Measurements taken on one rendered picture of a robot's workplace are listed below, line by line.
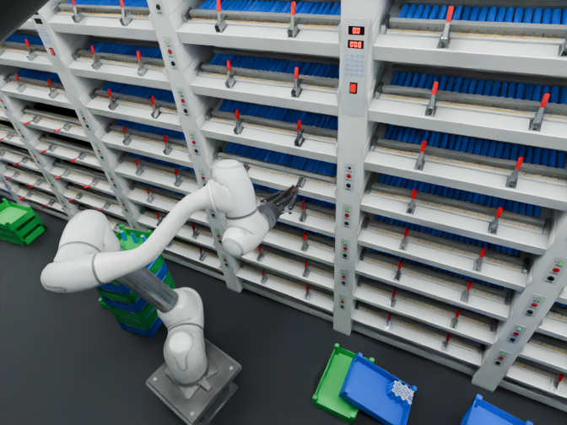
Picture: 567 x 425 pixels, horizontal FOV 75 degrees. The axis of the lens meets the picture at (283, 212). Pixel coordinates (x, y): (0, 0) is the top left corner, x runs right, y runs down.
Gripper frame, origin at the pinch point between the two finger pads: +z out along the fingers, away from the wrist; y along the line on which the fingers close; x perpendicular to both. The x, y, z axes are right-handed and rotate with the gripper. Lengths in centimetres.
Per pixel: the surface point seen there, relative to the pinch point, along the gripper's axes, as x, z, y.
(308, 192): -2.6, 7.3, 4.0
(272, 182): -1.8, 6.9, -11.9
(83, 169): -34, 21, -157
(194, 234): -54, 19, -69
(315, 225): -19.8, 11.4, 6.8
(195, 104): 27, 2, -45
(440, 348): -75, 22, 69
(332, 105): 35.0, -0.4, 13.8
